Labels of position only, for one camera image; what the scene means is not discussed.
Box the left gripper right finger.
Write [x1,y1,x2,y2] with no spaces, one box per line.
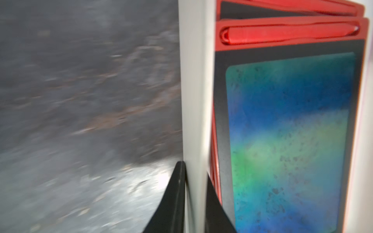
[205,174,237,233]

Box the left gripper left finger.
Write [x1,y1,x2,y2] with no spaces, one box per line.
[143,161,186,233]

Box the red frame writing tablet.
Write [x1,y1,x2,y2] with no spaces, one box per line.
[213,17,369,233]

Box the white plastic storage box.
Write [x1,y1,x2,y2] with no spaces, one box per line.
[178,1,372,233]

